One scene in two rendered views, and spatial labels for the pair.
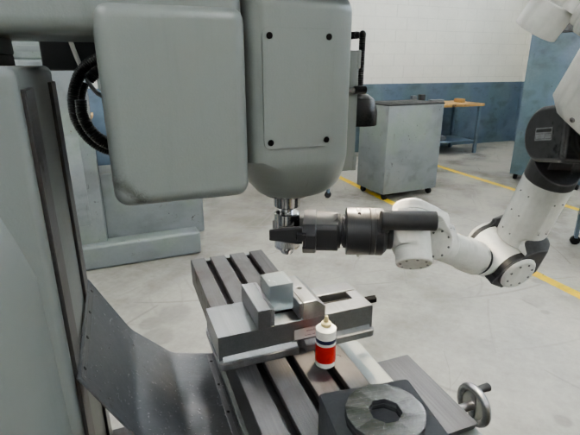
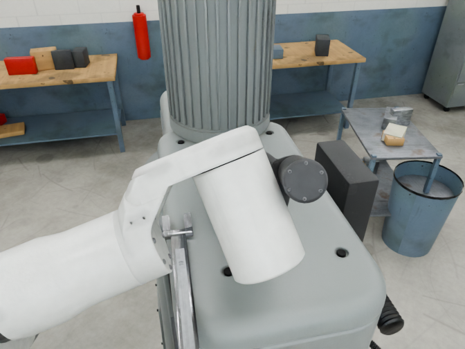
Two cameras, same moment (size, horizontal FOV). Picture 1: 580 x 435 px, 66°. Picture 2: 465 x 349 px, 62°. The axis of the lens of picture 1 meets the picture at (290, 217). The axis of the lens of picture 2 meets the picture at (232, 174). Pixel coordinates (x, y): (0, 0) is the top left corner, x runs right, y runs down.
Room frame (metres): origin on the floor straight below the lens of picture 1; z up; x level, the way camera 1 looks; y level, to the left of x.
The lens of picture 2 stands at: (0.83, -0.45, 2.25)
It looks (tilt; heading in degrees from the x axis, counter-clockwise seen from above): 35 degrees down; 99
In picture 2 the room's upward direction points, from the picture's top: straight up
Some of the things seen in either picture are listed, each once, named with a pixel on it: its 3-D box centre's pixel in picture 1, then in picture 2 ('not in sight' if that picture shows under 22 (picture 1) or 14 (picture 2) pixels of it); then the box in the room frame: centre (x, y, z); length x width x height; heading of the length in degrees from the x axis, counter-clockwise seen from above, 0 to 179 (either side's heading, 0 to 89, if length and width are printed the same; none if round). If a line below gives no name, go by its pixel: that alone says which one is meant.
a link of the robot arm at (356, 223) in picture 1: (335, 231); not in sight; (0.78, -0.09, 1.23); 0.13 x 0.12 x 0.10; 176
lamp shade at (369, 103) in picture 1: (358, 108); not in sight; (0.92, -0.14, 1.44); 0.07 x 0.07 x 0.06
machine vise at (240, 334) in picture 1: (289, 312); not in sight; (0.86, 0.00, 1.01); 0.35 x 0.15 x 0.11; 111
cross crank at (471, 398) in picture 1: (463, 407); not in sight; (0.96, -0.46, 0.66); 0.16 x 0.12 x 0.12; 111
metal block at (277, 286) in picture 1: (276, 291); not in sight; (0.85, 0.03, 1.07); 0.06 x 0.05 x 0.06; 21
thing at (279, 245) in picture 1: (286, 231); not in sight; (0.79, 0.01, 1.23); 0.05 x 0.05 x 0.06
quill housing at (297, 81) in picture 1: (284, 99); not in sight; (0.79, 0.01, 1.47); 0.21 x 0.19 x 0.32; 21
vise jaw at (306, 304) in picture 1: (300, 295); not in sight; (0.87, -0.02, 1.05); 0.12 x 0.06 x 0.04; 21
